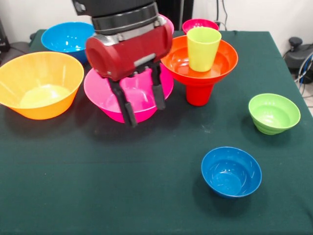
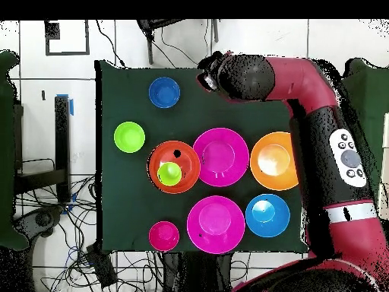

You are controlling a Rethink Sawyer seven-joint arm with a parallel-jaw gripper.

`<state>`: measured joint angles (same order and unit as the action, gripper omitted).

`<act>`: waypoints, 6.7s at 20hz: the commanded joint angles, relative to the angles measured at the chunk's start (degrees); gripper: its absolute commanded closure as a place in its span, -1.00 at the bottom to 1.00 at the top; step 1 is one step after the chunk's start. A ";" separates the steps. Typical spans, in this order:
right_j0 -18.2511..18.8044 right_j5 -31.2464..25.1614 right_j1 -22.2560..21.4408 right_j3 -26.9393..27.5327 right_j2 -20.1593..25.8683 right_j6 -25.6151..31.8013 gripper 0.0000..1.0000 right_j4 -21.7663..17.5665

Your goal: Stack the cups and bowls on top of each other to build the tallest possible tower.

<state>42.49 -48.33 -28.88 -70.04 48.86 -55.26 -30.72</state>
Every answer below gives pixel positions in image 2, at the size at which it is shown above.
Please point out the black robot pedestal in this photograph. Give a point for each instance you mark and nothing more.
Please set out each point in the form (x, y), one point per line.
(197, 273)

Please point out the dark green table cloth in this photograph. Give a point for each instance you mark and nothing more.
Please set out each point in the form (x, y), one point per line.
(127, 194)
(6, 91)
(373, 91)

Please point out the small dark blue bowl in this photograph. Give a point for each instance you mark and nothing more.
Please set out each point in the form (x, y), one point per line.
(164, 92)

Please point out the black post with blue tape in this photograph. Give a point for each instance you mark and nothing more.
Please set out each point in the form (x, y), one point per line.
(62, 137)

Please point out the white boxes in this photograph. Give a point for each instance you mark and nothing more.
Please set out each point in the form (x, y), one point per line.
(386, 137)

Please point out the large pink bowl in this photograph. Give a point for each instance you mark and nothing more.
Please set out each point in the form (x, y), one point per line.
(215, 224)
(221, 157)

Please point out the small green bowl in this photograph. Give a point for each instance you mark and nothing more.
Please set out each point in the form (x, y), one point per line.
(129, 137)

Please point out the lime green plastic cup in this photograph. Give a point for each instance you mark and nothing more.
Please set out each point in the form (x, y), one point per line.
(169, 174)

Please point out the light blue bowl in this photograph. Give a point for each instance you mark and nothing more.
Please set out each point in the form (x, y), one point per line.
(267, 215)

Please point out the large orange bowl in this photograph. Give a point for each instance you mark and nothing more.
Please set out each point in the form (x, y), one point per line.
(272, 161)

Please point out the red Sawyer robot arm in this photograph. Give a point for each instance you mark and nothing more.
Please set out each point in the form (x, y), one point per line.
(297, 79)

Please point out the black square frame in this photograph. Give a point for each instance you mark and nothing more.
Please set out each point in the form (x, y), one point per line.
(87, 36)

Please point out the black pedestal foot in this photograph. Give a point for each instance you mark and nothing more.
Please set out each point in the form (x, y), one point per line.
(42, 219)

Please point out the black metal stand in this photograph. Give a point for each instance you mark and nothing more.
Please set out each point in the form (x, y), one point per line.
(149, 45)

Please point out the small magenta bowl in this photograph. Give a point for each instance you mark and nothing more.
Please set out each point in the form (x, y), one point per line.
(163, 236)

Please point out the black power box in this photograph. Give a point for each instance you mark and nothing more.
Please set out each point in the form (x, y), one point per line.
(101, 267)

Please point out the black metal frame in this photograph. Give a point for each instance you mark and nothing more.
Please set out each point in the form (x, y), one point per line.
(39, 179)

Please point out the red-orange wide bowl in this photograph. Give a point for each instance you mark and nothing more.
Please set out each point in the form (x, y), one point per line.
(188, 155)

